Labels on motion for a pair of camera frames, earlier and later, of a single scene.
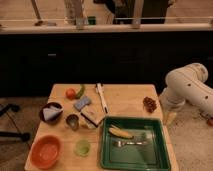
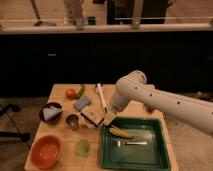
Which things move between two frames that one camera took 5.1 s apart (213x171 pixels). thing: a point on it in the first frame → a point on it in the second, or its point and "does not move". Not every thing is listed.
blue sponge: [82, 103] does not move
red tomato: [70, 93] does not move
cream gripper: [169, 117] → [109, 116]
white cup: [88, 124] does not move
